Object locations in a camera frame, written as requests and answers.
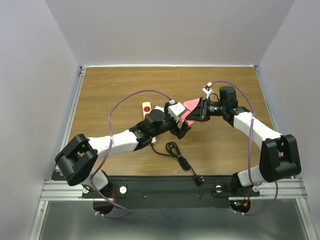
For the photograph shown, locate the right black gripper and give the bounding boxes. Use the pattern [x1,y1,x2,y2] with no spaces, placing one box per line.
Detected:
[185,96,226,121]

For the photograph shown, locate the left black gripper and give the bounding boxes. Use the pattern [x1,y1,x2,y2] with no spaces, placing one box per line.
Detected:
[150,102,191,139]

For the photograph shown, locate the small pink plug adapter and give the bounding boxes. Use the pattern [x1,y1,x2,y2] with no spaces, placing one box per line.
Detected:
[180,110,195,126]

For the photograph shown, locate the white red power strip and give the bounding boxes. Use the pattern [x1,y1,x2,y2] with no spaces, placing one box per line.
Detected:
[141,101,157,146]

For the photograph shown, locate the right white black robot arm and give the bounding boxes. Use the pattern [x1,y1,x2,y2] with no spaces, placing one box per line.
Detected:
[183,86,302,195]

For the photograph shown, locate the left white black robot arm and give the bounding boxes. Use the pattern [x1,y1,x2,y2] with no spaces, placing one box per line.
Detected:
[55,109,193,197]

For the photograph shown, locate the pink triangular power socket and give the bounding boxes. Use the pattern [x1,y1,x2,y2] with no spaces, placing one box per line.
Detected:
[183,98,201,112]

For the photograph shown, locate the white charger block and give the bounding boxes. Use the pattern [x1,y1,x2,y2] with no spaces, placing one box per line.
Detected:
[154,106,164,112]

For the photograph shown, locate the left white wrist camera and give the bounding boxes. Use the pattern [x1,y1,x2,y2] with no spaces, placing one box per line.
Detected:
[167,99,186,123]

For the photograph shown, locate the black power strip cord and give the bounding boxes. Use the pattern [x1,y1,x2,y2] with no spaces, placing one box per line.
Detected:
[149,141,206,187]

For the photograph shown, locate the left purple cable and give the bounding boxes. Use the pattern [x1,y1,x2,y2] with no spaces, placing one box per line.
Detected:
[91,89,176,218]

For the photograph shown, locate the purple cable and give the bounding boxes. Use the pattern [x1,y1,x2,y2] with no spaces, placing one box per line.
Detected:
[91,89,176,218]
[209,80,279,216]

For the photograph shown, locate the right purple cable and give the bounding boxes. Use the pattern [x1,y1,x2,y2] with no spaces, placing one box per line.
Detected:
[209,80,279,216]

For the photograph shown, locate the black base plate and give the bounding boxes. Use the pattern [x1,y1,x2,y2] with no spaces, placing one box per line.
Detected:
[81,175,261,210]

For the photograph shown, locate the aluminium frame rails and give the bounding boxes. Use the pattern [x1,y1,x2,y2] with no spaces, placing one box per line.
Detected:
[29,65,87,240]

